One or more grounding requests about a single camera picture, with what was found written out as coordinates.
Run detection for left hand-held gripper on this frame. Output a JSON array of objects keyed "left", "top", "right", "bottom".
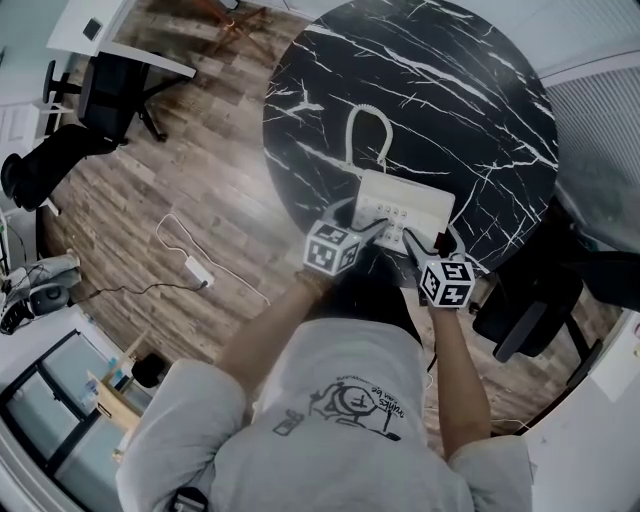
[{"left": 302, "top": 196, "right": 391, "bottom": 279}]

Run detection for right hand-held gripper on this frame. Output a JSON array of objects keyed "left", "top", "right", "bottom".
[{"left": 400, "top": 224, "right": 475, "bottom": 309}]

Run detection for person's left forearm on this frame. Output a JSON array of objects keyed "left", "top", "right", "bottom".
[{"left": 215, "top": 279, "right": 326, "bottom": 384}]

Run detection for person's right forearm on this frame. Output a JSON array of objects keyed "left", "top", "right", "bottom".
[{"left": 428, "top": 299, "right": 494, "bottom": 461}]

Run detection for person's black trousers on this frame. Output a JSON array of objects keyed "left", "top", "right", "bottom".
[{"left": 327, "top": 247, "right": 424, "bottom": 346}]

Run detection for black office chair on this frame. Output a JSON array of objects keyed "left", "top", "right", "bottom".
[
  {"left": 0, "top": 52, "right": 169, "bottom": 214},
  {"left": 472, "top": 197, "right": 609, "bottom": 389}
]

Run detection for white power adapter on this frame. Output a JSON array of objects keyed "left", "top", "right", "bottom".
[{"left": 184, "top": 255, "right": 215, "bottom": 290}]

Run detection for round black marble table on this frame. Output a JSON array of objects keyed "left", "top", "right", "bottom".
[{"left": 262, "top": 0, "right": 560, "bottom": 279}]

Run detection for person's grey printed t-shirt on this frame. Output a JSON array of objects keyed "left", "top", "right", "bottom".
[{"left": 114, "top": 319, "right": 535, "bottom": 512}]

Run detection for orange tree-shaped coat rack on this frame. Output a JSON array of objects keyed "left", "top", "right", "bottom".
[{"left": 199, "top": 0, "right": 274, "bottom": 56}]

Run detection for small black round bin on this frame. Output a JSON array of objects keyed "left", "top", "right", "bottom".
[{"left": 131, "top": 352, "right": 167, "bottom": 389}]

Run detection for light wooden crate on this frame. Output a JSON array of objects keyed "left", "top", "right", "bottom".
[{"left": 87, "top": 367, "right": 149, "bottom": 419}]

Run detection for grey rounded machine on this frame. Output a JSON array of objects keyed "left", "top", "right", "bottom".
[{"left": 0, "top": 249, "right": 82, "bottom": 335}]

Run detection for black harness buckle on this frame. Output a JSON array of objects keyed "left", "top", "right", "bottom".
[{"left": 171, "top": 487, "right": 210, "bottom": 512}]

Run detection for white rectangular desk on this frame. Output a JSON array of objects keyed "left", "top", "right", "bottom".
[{"left": 46, "top": 0, "right": 197, "bottom": 80}]

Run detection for black framed glass cabinet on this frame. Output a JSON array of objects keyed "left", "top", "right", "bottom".
[{"left": 0, "top": 327, "right": 151, "bottom": 484}]

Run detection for beaded bracelet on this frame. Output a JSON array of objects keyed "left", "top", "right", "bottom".
[{"left": 293, "top": 269, "right": 332, "bottom": 301}]

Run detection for white floor cable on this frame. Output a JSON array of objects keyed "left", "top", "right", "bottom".
[{"left": 155, "top": 213, "right": 271, "bottom": 306}]

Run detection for thin black floor cable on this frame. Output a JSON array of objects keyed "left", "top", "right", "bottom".
[{"left": 74, "top": 280, "right": 207, "bottom": 305}]

